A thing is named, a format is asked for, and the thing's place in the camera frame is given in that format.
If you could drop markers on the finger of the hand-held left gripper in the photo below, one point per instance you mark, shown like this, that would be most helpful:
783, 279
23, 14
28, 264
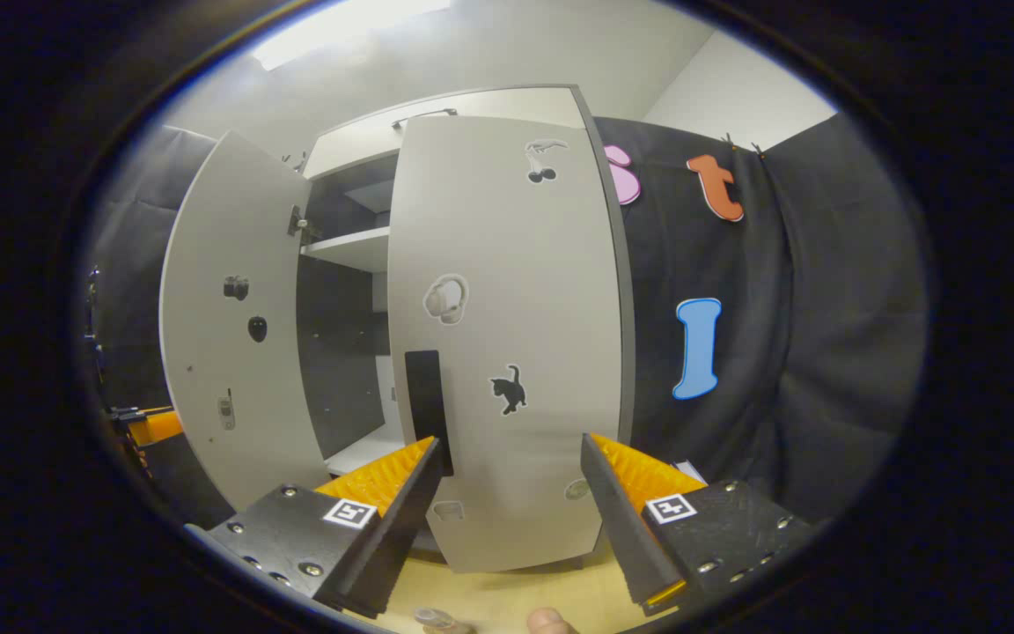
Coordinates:
159, 427

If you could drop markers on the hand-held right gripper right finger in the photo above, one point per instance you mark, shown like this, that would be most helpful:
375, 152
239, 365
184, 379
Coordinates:
621, 528

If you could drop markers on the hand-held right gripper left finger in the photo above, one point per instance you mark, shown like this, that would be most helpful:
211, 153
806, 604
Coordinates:
401, 519

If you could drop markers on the round brown coaster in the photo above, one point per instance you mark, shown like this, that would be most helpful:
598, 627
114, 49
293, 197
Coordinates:
463, 630

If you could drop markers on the white cabinet door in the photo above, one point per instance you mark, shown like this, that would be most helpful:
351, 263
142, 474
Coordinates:
225, 229
516, 264

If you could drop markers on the white cabinet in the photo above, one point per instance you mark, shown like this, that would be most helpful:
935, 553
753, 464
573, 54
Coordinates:
340, 335

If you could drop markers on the white cabinet shelf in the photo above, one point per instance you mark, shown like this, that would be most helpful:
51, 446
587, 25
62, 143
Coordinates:
357, 249

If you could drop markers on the black stand pole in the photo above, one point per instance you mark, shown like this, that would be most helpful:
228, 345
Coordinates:
95, 326

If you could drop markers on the black backdrop cloth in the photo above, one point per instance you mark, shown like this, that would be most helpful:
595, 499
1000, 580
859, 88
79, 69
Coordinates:
824, 308

